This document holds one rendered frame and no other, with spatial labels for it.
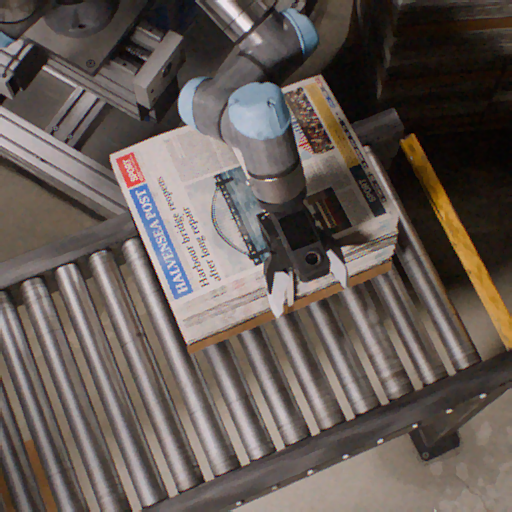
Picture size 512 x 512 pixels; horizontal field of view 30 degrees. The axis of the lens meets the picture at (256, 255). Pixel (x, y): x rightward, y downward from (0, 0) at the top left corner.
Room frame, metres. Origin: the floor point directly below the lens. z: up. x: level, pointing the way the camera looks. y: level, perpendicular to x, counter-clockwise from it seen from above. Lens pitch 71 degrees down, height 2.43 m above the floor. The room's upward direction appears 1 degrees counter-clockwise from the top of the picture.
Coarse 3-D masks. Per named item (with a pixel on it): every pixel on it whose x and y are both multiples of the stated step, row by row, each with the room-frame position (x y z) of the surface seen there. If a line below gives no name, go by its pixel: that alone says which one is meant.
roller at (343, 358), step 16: (320, 304) 0.46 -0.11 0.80; (320, 320) 0.44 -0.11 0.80; (336, 320) 0.44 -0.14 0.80; (320, 336) 0.41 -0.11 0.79; (336, 336) 0.41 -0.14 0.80; (336, 352) 0.38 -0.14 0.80; (352, 352) 0.38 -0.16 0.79; (336, 368) 0.35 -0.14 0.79; (352, 368) 0.35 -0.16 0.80; (352, 384) 0.32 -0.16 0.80; (368, 384) 0.32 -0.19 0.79; (352, 400) 0.30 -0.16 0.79; (368, 400) 0.29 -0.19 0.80
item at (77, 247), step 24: (360, 120) 0.82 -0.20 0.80; (384, 120) 0.82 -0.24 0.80; (384, 144) 0.79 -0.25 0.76; (120, 216) 0.63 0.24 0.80; (72, 240) 0.59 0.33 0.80; (96, 240) 0.59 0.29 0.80; (120, 240) 0.59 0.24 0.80; (0, 264) 0.54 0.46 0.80; (24, 264) 0.54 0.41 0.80; (48, 264) 0.54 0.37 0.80; (120, 264) 0.58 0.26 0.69; (0, 288) 0.50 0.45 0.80
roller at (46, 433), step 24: (0, 312) 0.46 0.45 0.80; (0, 336) 0.41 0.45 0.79; (24, 336) 0.42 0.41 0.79; (24, 360) 0.37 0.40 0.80; (24, 384) 0.33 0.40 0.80; (24, 408) 0.29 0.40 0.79; (48, 408) 0.29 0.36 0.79; (48, 432) 0.25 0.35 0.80; (48, 456) 0.21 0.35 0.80; (48, 480) 0.17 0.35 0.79; (72, 480) 0.17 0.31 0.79; (72, 504) 0.13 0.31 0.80
